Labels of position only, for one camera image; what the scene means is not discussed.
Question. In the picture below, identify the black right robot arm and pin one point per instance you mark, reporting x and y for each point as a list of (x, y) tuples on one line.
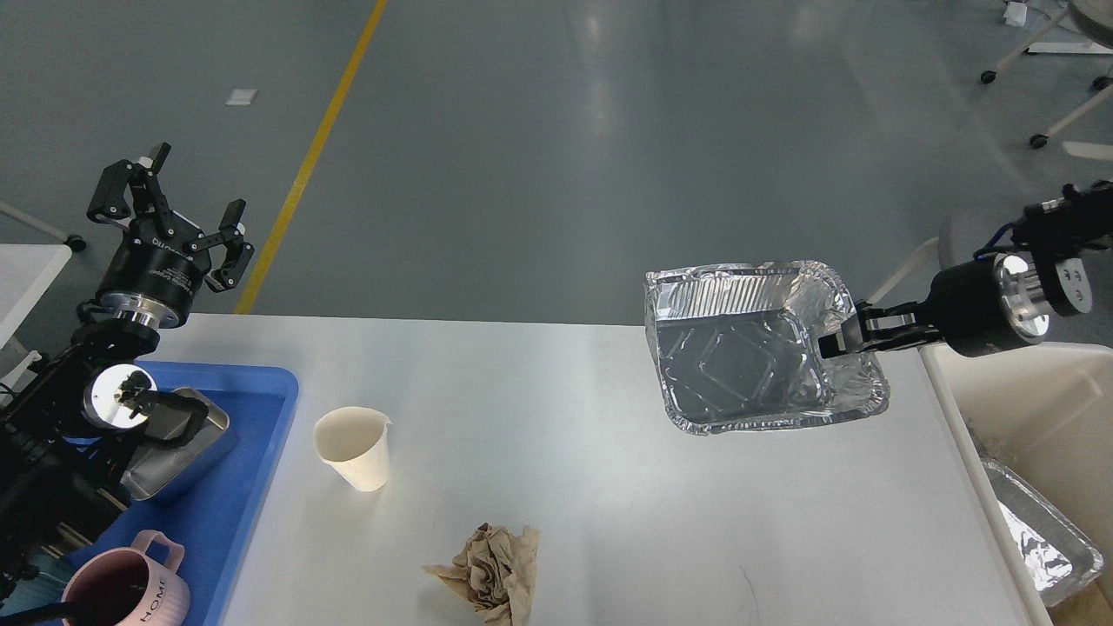
[(1052, 237)]

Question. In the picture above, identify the foil tray in bin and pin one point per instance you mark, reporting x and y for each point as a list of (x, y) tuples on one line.
[(1059, 558)]

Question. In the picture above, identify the pink mug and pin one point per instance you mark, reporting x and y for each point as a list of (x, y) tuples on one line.
[(134, 585)]

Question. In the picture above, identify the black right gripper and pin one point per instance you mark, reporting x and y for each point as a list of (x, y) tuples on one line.
[(977, 308)]

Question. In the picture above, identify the beige plastic bin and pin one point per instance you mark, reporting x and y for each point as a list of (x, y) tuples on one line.
[(1044, 412)]

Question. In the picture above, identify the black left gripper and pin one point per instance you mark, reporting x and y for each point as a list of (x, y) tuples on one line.
[(153, 262)]

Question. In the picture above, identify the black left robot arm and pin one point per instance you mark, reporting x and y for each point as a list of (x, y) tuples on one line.
[(70, 435)]

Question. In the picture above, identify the white floor tag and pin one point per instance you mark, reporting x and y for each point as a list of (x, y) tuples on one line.
[(241, 97)]

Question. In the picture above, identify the white chair top right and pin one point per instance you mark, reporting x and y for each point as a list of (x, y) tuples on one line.
[(1066, 29)]

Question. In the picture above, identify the brown paper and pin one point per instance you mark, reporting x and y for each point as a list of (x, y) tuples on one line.
[(495, 573)]

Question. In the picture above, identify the white side table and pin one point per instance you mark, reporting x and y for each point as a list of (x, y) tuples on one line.
[(29, 319)]

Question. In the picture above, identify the blue plastic tray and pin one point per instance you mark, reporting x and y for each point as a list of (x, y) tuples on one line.
[(215, 518)]

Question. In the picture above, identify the aluminium foil tray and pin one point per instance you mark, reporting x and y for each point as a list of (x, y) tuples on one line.
[(735, 348)]

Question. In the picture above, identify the grey office chair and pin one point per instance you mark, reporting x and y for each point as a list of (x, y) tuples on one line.
[(962, 233)]

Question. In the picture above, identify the white paper cup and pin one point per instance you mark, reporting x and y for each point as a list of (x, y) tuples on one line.
[(353, 441)]

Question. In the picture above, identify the steel square tray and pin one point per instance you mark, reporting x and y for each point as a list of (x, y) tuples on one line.
[(165, 476)]

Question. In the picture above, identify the white chair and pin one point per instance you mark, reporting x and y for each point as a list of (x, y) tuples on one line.
[(1066, 29), (73, 241)]

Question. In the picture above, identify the white chair left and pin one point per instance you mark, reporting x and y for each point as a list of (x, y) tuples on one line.
[(73, 241)]

